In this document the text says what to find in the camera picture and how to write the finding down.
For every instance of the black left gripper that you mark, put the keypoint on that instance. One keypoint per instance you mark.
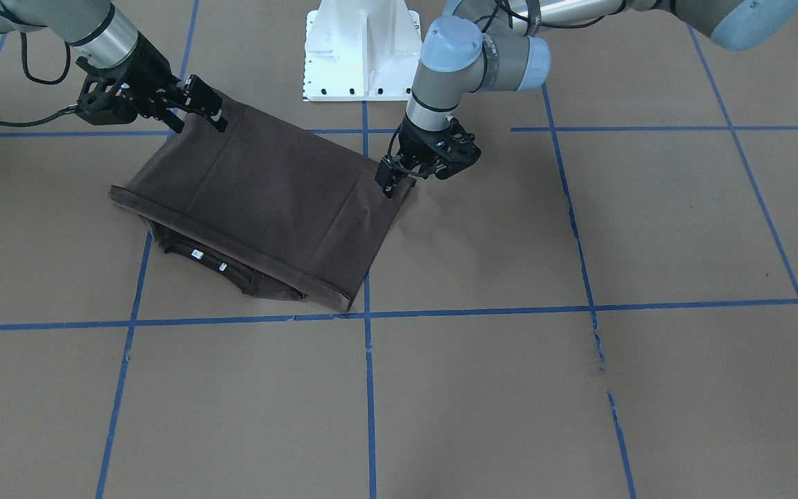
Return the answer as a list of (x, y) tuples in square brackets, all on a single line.
[(413, 141)]

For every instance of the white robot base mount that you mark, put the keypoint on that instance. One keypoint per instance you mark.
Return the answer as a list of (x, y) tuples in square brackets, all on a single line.
[(360, 51)]

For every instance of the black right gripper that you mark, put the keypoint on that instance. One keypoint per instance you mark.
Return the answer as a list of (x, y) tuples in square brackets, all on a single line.
[(152, 71)]

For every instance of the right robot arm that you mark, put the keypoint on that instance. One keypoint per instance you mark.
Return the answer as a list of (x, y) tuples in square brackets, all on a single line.
[(97, 30)]

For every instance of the dark brown t-shirt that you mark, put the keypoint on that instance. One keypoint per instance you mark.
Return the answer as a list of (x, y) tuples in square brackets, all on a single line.
[(280, 212)]

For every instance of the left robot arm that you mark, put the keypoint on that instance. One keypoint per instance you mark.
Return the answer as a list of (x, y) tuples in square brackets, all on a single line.
[(485, 46)]

